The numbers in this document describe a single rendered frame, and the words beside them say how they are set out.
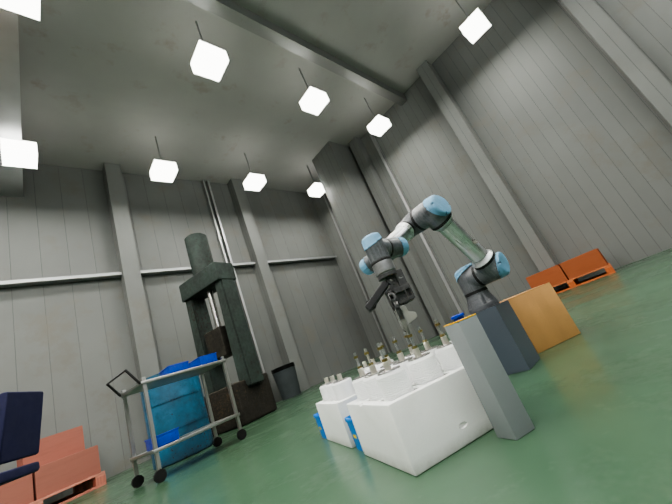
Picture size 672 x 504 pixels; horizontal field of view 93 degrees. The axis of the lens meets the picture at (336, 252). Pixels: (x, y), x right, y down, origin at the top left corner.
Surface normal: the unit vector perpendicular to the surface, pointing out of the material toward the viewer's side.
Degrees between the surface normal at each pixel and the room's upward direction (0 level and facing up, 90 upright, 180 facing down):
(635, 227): 90
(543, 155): 90
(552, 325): 90
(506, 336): 90
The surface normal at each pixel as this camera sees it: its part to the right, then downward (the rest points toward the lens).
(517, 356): -0.71, 0.04
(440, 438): 0.26, -0.40
